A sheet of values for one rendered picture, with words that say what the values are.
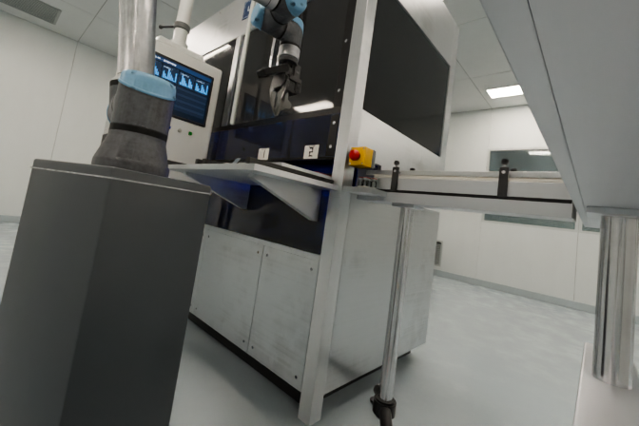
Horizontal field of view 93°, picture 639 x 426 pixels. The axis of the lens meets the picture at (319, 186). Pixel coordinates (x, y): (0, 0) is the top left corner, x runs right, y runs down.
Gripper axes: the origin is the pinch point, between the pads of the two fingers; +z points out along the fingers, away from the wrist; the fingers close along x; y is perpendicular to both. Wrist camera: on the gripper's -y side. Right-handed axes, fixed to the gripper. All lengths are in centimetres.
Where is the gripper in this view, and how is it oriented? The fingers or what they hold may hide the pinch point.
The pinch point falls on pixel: (275, 111)
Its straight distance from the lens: 112.1
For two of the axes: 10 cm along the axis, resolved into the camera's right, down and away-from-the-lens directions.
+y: 6.7, 1.6, 7.3
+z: -1.4, 9.9, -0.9
